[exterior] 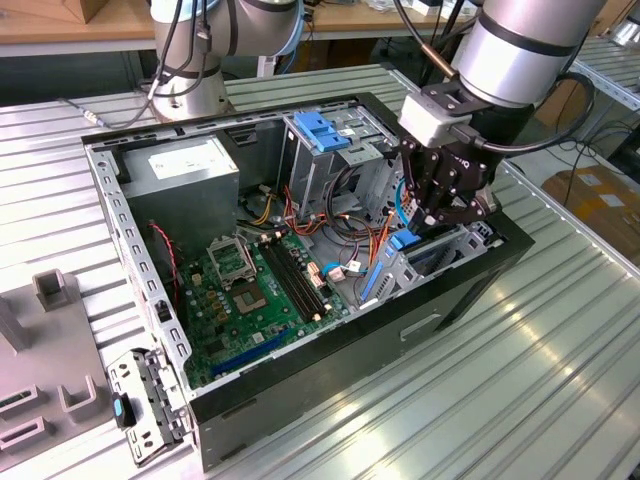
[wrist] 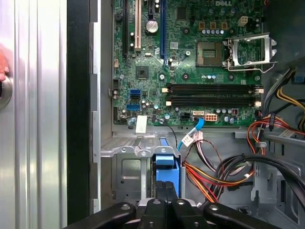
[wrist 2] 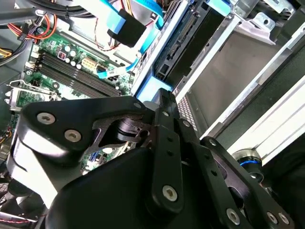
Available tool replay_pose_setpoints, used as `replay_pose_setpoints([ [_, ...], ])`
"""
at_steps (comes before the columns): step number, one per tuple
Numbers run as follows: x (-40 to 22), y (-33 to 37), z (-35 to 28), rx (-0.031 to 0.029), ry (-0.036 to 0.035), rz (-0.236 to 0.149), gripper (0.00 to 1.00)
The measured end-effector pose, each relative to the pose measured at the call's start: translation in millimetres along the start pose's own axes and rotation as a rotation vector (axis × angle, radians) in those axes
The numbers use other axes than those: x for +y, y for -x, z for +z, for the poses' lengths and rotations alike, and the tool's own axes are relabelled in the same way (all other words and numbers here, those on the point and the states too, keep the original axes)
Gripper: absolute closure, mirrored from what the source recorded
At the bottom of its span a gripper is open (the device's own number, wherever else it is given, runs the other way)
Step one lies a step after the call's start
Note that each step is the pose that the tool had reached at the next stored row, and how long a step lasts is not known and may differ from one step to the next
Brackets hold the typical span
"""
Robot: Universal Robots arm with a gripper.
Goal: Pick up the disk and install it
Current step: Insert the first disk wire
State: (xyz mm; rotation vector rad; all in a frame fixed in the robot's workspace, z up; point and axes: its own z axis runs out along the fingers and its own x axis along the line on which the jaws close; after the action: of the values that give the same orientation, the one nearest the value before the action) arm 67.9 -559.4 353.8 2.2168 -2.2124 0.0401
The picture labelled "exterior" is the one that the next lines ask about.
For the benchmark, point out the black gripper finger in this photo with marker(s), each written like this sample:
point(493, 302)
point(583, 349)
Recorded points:
point(420, 175)
point(470, 210)

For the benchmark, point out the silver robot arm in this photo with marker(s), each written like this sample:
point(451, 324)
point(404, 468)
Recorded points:
point(520, 55)

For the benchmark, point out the metal disk bay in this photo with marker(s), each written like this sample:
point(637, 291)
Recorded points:
point(411, 272)

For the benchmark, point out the metal drive cage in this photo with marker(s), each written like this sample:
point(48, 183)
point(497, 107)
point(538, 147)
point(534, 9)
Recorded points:
point(310, 170)

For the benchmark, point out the blue plastic cage latch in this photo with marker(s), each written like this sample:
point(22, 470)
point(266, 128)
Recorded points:
point(315, 127)

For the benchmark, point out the large flat cardboard box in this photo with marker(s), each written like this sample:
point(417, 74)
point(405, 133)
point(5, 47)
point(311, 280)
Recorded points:
point(590, 200)

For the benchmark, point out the black RAM slot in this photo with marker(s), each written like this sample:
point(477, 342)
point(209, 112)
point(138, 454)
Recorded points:
point(291, 280)
point(305, 273)
point(298, 276)
point(285, 282)

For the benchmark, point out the metal slat table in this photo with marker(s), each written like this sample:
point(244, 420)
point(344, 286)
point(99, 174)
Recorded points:
point(615, 65)

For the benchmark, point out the black PC case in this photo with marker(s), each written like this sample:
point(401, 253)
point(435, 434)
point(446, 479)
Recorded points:
point(350, 360)

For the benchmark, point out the green motherboard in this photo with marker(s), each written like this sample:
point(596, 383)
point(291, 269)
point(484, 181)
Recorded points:
point(270, 327)

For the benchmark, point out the silver power supply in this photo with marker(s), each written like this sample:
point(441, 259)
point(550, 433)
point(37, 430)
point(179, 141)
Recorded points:
point(180, 210)

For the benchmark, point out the blue expansion slot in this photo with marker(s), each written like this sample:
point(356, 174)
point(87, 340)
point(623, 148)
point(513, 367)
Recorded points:
point(250, 352)

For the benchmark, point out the cardboard box on desk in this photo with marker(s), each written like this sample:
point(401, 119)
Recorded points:
point(85, 10)

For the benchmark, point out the black latch blue stripe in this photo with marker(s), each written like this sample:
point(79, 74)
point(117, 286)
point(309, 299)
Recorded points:
point(127, 412)

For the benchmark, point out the grey parts rack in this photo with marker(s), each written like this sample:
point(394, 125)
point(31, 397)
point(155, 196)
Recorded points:
point(45, 350)

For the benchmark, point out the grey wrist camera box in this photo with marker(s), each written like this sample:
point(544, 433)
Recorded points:
point(425, 122)

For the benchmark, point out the wooden desk white frame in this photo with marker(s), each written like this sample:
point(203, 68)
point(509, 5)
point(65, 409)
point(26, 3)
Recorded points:
point(75, 30)
point(350, 22)

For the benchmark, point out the metal card retention bracket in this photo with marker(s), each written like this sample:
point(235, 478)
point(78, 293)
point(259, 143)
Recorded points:
point(131, 362)

